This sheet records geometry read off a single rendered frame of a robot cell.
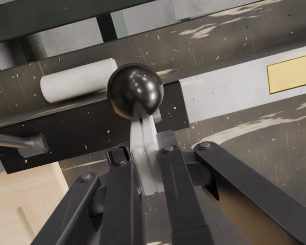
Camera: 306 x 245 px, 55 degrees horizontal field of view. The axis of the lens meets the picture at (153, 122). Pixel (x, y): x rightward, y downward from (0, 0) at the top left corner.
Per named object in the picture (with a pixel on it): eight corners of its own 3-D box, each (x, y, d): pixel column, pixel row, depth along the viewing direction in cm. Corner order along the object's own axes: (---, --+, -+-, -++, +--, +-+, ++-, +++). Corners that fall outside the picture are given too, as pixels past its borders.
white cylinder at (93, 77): (113, 55, 32) (44, 74, 33) (112, 59, 30) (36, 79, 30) (121, 81, 33) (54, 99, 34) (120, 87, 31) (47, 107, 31)
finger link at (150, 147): (143, 148, 16) (156, 144, 16) (140, 108, 22) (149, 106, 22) (156, 194, 17) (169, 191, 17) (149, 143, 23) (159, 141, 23)
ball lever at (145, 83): (126, 104, 31) (93, 63, 18) (161, 95, 31) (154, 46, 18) (135, 138, 31) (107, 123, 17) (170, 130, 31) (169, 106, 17)
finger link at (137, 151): (156, 194, 17) (144, 197, 17) (149, 143, 23) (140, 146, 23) (143, 148, 16) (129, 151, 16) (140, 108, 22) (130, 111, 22)
